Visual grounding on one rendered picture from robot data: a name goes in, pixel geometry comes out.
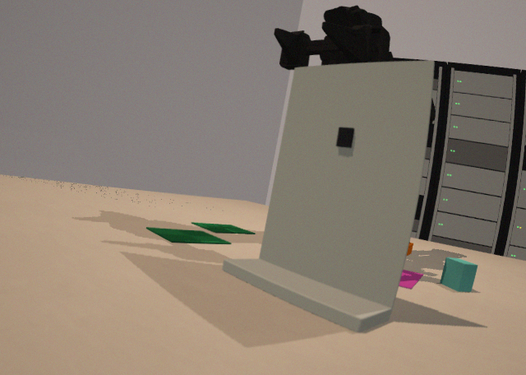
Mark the teal cube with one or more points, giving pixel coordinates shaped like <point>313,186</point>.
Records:
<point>458,274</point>

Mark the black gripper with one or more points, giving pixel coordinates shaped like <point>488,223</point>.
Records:
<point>359,44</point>

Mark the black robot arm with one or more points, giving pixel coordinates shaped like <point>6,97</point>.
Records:
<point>351,16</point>

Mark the magenta flat square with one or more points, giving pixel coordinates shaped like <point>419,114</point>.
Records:
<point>409,279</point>

